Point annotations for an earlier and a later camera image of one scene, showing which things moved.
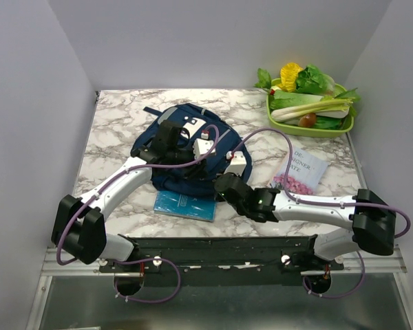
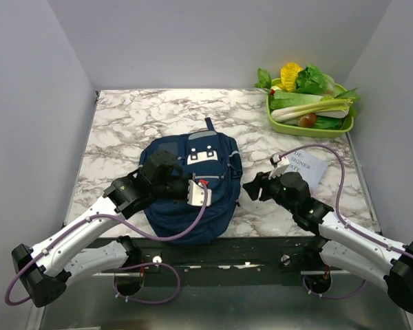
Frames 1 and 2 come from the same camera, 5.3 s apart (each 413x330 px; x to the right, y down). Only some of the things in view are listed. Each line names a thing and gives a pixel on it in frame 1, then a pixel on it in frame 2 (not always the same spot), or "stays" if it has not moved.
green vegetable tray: [299, 130] stays
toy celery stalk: [296, 112] stays
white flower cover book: [305, 174] stays
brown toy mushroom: [308, 120] stays
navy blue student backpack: [187, 147] to [209, 155]
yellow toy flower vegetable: [288, 73] stays
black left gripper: [195, 170] to [186, 179]
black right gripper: [235, 175] to [261, 180]
